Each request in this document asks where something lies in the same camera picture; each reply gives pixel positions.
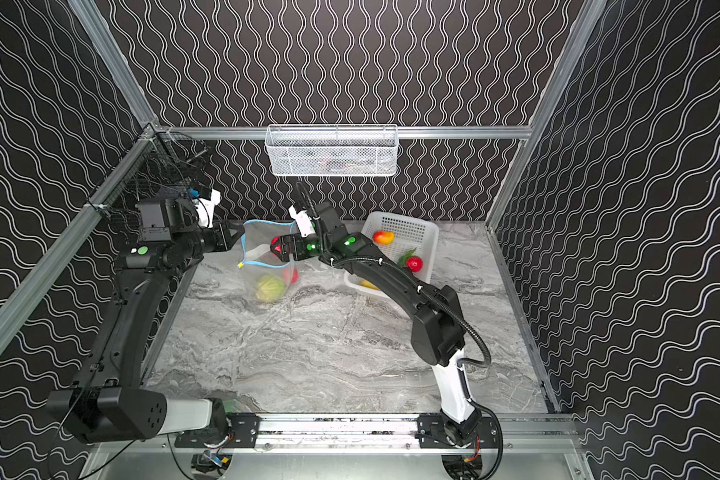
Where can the black wire wall basket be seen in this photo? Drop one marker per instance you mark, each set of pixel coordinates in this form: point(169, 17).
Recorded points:
point(170, 168)

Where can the aluminium back horizontal bar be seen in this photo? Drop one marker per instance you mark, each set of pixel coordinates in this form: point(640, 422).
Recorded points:
point(353, 131)

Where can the red toy pomegranate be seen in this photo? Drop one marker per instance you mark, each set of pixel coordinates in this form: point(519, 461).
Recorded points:
point(276, 246)

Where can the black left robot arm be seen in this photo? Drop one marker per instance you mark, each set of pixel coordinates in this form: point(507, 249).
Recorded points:
point(106, 401)

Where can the white mesh wall basket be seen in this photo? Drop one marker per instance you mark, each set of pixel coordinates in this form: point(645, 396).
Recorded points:
point(332, 156)

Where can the aluminium left side bar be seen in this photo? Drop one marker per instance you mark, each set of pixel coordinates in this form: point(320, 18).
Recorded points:
point(24, 300)

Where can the aluminium frame corner post right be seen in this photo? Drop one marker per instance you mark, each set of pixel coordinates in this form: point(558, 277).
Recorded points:
point(582, 28)

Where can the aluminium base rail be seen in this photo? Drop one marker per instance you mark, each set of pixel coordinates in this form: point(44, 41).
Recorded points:
point(395, 434)

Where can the orange red toy peach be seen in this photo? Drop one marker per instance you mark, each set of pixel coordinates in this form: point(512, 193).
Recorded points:
point(383, 237)

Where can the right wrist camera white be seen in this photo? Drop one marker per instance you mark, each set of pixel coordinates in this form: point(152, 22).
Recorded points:
point(302, 220)

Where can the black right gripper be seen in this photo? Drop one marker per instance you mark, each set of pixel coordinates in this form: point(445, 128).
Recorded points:
point(285, 247)

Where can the aluminium frame corner post left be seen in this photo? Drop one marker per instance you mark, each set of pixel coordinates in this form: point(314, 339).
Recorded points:
point(105, 45)

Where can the white plastic perforated basket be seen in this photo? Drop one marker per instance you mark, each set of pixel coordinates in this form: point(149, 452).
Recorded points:
point(413, 236)

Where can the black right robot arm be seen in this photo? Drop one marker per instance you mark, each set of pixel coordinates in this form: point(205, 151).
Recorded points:
point(440, 335)

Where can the green toy cabbage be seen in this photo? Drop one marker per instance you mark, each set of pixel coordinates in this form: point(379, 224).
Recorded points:
point(270, 288)

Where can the clear zip bag blue zipper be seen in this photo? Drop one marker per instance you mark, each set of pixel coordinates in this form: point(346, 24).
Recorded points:
point(257, 257)

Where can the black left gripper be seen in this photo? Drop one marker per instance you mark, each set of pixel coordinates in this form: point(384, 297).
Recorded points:
point(231, 236)

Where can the yellow toy potato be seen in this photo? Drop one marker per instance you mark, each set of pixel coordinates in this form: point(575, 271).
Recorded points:
point(369, 285)

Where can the aluminium frame corner post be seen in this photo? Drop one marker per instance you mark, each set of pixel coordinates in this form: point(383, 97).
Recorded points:
point(105, 45)
point(582, 28)

